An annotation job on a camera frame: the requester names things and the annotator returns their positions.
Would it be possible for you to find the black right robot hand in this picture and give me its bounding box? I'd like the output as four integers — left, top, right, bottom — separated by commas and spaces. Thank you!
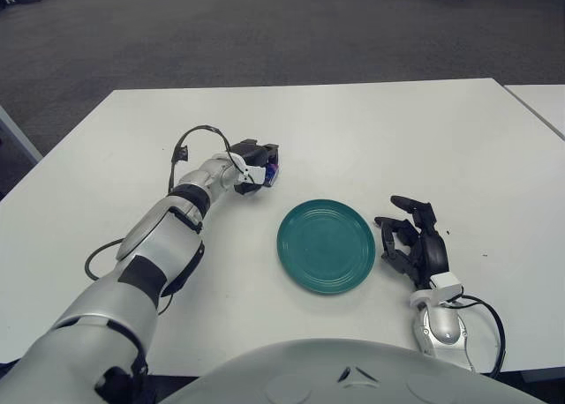
373, 194, 449, 291

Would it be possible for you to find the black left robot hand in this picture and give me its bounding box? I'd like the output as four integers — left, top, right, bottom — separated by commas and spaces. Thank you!
230, 138, 282, 198

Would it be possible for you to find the blue gum pack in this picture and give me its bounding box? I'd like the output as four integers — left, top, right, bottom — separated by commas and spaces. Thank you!
263, 161, 281, 189

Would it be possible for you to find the teal ceramic plate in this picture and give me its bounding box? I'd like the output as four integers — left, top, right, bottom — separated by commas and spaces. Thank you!
276, 198, 377, 296

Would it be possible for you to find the grey robot torso shell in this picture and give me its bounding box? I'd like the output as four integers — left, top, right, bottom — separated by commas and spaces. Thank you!
160, 338, 565, 404

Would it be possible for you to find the white office table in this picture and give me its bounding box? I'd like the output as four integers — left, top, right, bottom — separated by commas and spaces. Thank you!
502, 84, 565, 141

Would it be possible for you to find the grey desk edge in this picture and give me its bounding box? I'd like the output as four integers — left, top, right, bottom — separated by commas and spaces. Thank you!
0, 104, 44, 165

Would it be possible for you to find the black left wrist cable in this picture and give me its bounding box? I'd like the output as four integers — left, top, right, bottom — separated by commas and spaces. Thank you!
168, 124, 236, 194

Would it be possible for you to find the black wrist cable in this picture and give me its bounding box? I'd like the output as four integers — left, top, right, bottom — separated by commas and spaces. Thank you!
448, 292, 507, 379
168, 124, 236, 194

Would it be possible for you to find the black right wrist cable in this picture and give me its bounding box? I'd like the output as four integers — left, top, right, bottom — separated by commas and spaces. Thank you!
448, 292, 507, 379

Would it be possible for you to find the black left upper arm cable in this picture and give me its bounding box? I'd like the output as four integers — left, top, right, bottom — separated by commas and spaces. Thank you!
84, 237, 130, 282

